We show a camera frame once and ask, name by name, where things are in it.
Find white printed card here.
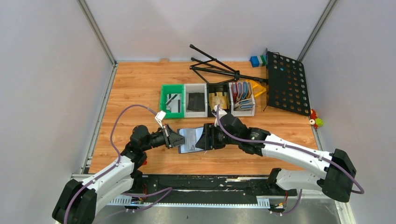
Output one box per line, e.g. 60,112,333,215
185,127,203,153

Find blue card holder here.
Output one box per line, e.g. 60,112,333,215
177,126,205,154

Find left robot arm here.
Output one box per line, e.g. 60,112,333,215
52,125,185,224

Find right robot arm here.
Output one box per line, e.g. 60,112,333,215
193,113,364,203

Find silver cards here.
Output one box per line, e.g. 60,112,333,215
165,93,182,113

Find gold cards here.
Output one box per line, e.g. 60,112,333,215
209,91,229,110

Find black cards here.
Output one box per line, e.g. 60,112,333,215
187,92,205,112

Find white bin with card holders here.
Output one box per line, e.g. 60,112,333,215
228,81,256,117

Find white bin with black cards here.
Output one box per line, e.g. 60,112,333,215
184,84,208,118

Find green bin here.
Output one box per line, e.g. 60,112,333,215
159,84,185,119

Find yellow triangle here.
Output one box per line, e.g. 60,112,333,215
246,80,267,98

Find black music stand tripod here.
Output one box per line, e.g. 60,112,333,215
189,44,269,84

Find black perforated stand plate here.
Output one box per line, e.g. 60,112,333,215
266,51,311,116

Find blue green white blocks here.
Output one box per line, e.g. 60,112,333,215
249,55,267,68

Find colourful small toy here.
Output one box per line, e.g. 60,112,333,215
309,109,324,129

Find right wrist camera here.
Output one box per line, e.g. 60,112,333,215
213,105,227,126

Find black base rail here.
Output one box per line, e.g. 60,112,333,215
127,174,297,205

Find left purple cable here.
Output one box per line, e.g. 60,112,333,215
63,104,173,224

